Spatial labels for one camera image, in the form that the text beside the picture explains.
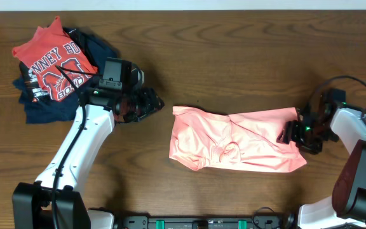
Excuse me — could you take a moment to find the pink t-shirt with gold print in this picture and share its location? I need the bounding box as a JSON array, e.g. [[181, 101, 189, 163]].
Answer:
[[169, 106, 307, 173]]

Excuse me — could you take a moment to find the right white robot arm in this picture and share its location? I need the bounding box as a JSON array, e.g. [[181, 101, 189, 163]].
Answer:
[[278, 102, 366, 228]]

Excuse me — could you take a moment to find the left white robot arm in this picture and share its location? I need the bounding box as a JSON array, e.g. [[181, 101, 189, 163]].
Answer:
[[12, 87, 165, 229]]

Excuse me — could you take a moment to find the navy blue folded shirt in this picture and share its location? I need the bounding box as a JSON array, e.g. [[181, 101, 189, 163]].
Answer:
[[12, 27, 119, 125]]

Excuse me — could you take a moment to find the black folded printed shirt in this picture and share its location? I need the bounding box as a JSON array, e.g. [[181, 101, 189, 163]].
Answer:
[[19, 62, 50, 102]]

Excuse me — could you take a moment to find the red folded Boyd t-shirt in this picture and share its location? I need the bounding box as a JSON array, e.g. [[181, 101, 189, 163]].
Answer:
[[12, 17, 97, 101]]

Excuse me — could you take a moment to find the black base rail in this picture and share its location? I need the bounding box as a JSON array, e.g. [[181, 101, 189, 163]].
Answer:
[[114, 213, 295, 229]]

